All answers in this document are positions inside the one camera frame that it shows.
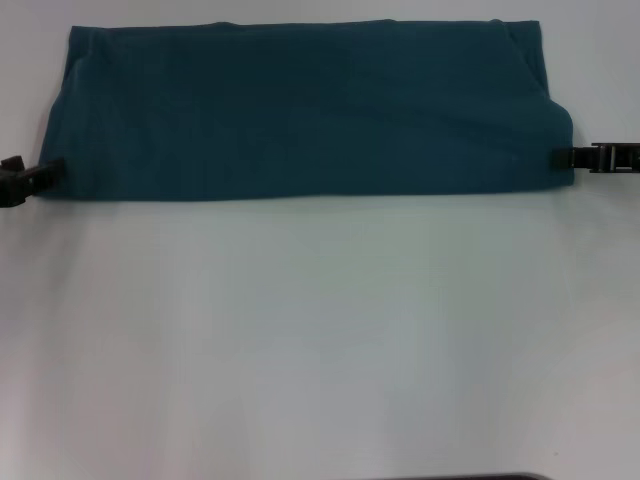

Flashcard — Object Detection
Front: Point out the blue FREE print t-shirt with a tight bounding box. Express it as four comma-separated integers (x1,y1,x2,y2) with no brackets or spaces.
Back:
38,18,575,204

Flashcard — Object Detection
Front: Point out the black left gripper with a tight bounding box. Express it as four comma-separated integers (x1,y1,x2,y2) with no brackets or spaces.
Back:
0,155,66,209

